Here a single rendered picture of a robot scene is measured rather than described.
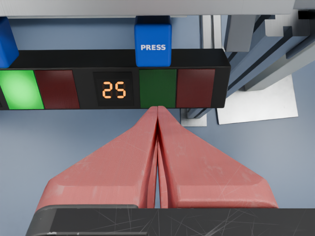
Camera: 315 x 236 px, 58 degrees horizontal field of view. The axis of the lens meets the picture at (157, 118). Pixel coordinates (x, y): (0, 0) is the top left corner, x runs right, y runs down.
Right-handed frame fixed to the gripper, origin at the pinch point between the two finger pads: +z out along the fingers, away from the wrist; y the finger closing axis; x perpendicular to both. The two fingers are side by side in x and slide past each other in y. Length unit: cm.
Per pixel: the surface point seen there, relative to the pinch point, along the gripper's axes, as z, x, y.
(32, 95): 10.0, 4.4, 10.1
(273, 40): 15.6, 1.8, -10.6
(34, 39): 79, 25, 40
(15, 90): 10.0, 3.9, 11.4
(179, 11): 6.9, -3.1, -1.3
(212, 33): 49, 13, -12
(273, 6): 6.9, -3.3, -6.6
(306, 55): 43, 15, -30
